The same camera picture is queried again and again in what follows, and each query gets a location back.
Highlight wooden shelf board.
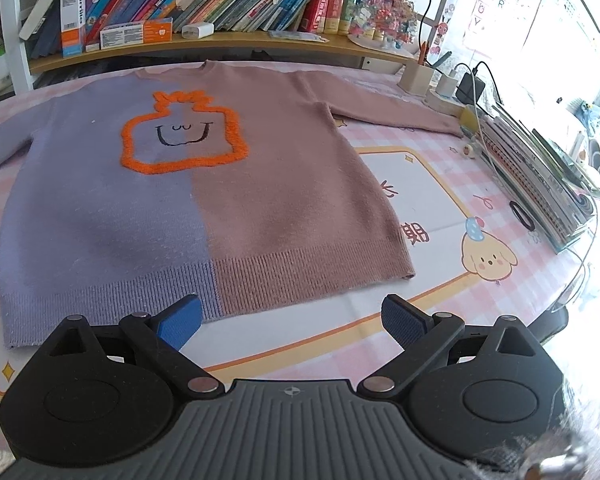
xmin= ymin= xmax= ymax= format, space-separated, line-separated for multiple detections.
xmin=29 ymin=30 xmax=418 ymax=77

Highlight alphabet wall poster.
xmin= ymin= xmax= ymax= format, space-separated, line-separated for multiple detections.
xmin=462 ymin=0 xmax=551 ymax=56

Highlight white charger block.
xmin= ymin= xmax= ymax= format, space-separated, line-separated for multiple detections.
xmin=181 ymin=21 xmax=215 ymax=40

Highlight round metal clasp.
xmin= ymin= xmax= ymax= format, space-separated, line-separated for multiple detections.
xmin=525 ymin=454 xmax=583 ymax=480

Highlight black power adapter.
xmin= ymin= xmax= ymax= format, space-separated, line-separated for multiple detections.
xmin=455 ymin=71 xmax=486 ymax=106

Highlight wooden pen holder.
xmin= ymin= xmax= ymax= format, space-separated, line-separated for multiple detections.
xmin=397 ymin=40 xmax=438 ymax=95

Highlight row of colourful books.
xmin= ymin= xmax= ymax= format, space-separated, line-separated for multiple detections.
xmin=22 ymin=0 xmax=413 ymax=58

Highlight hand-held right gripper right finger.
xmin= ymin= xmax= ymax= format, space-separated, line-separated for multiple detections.
xmin=357 ymin=294 xmax=543 ymax=399

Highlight blue and white leaflet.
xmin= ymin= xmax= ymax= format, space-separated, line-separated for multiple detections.
xmin=269 ymin=30 xmax=331 ymax=43

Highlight thick white-edged book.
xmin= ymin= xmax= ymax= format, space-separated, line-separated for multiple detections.
xmin=19 ymin=0 xmax=81 ymax=41

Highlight purple and tan sweater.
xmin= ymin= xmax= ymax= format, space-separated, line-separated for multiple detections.
xmin=0 ymin=60 xmax=463 ymax=350

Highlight stack of magazines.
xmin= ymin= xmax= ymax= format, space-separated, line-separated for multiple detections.
xmin=477 ymin=102 xmax=600 ymax=253

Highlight white shelf post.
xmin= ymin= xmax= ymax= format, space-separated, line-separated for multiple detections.
xmin=0 ymin=0 xmax=36 ymax=93

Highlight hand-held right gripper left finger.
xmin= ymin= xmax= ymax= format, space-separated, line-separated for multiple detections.
xmin=42 ymin=294 xmax=226 ymax=399

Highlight tall orange and white box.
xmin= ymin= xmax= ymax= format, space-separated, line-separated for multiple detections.
xmin=60 ymin=0 xmax=87 ymax=57

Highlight colourful flower ornament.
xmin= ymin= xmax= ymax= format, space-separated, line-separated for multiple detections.
xmin=347 ymin=0 xmax=423 ymax=51

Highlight black hair tie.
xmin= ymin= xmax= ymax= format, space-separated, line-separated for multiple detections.
xmin=511 ymin=201 xmax=537 ymax=232

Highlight white cable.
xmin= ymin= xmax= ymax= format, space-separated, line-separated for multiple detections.
xmin=470 ymin=62 xmax=486 ymax=148

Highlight flat orange and white box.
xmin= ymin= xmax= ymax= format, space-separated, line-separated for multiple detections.
xmin=99 ymin=17 xmax=175 ymax=51

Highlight pink checked printed table mat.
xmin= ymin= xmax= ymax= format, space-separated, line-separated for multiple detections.
xmin=0 ymin=57 xmax=598 ymax=451

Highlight fluffy white sleeve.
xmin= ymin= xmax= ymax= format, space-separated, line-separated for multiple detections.
xmin=470 ymin=385 xmax=600 ymax=480

